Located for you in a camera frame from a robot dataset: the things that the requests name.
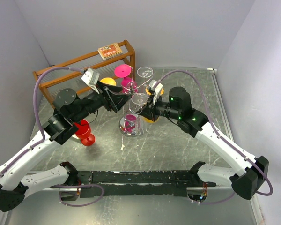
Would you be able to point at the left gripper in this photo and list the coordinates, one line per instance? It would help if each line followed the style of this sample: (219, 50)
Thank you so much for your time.
(116, 101)

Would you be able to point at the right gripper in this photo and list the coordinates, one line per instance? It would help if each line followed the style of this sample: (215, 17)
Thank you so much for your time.
(149, 111)

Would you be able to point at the clear wine glass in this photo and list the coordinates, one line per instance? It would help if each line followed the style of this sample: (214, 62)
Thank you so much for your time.
(144, 76)
(136, 105)

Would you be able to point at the pink wine glass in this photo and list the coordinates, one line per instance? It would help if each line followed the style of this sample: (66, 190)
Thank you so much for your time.
(128, 84)

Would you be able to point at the red plastic cup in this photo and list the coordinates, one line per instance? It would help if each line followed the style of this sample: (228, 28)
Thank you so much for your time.
(84, 133)

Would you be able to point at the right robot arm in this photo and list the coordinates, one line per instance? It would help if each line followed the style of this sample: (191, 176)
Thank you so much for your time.
(247, 172)

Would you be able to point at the chrome wine glass rack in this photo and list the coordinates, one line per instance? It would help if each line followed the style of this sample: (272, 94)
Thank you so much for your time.
(127, 123)

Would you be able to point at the wooden shelf rack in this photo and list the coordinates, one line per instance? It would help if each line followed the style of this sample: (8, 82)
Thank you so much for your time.
(57, 80)

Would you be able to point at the orange spiral notebook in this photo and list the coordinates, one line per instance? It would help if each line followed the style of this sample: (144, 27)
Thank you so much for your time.
(110, 51)

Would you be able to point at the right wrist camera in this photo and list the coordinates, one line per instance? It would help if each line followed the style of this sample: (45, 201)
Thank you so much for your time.
(154, 88)

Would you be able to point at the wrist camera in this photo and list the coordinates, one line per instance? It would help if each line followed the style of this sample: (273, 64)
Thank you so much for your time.
(90, 78)
(154, 88)

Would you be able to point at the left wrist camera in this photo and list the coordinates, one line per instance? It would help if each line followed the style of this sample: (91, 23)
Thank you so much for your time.
(90, 78)

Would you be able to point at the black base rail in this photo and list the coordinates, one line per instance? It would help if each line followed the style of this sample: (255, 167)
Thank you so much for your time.
(129, 183)

